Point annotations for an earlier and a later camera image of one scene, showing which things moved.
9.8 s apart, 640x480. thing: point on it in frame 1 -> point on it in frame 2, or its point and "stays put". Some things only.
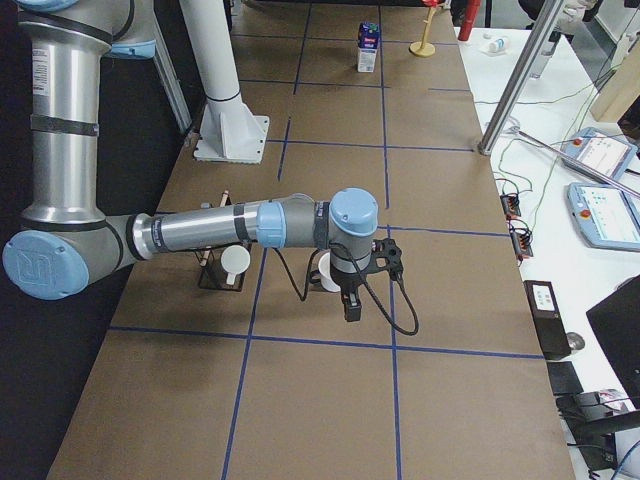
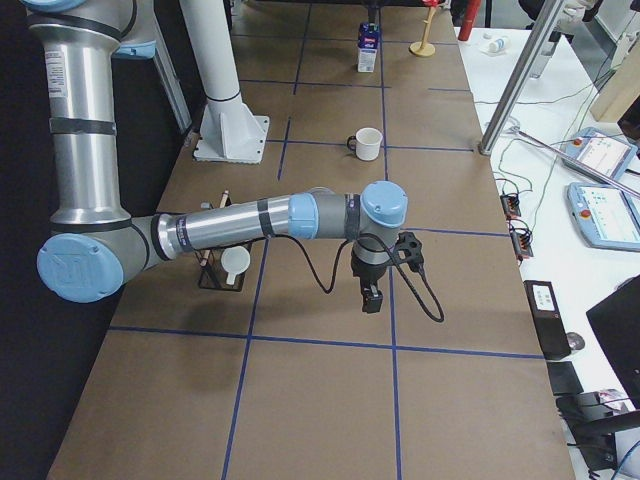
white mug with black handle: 323,275 -> 365,144
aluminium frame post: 487,143 stays put
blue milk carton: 368,39 stays put
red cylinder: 471,10 stays put
